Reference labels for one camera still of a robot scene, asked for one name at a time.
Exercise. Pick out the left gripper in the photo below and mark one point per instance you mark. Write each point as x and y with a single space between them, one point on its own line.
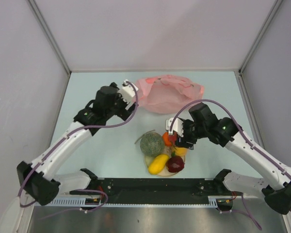
124 113

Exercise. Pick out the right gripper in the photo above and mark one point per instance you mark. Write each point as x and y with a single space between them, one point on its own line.
181 141

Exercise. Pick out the yellow fake fruit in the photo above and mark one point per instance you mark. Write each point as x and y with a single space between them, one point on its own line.
178 151

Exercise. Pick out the orange fake orange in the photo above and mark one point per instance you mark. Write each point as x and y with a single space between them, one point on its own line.
166 140

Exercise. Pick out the dark red fake apple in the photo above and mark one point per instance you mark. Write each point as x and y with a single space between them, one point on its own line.
175 164

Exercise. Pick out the green fake melon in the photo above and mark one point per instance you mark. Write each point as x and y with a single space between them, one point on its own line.
151 143

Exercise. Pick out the yellow fake mango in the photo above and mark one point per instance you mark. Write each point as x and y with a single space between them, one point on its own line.
158 164

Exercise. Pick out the pink plastic bag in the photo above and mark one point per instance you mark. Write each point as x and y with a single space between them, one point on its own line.
167 94

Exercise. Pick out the fake peach with leaf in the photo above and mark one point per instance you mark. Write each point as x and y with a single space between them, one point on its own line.
173 137

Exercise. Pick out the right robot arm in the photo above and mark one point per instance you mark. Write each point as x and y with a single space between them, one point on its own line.
274 186

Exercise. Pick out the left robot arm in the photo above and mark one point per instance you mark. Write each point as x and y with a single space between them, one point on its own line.
39 178

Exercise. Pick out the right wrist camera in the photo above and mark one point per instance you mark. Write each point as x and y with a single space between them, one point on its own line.
174 125

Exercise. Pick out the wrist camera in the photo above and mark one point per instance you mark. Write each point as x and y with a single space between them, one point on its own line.
174 125
128 91

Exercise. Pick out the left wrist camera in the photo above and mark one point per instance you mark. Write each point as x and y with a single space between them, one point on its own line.
128 91

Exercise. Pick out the white cable duct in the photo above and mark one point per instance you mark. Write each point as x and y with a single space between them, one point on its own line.
93 201

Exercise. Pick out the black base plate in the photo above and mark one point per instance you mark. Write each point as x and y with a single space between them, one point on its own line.
160 191

